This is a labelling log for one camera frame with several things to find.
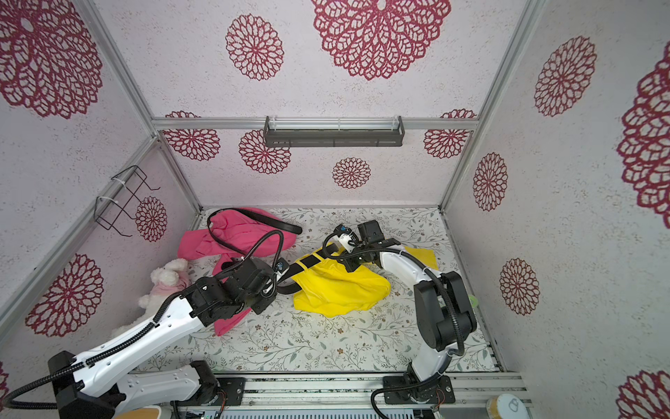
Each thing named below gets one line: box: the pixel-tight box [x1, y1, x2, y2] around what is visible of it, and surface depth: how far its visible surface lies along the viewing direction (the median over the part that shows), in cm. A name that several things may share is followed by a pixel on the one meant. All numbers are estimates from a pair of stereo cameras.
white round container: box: [485, 392, 531, 419], surface depth 69 cm
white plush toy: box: [110, 258, 192, 338], surface depth 85 cm
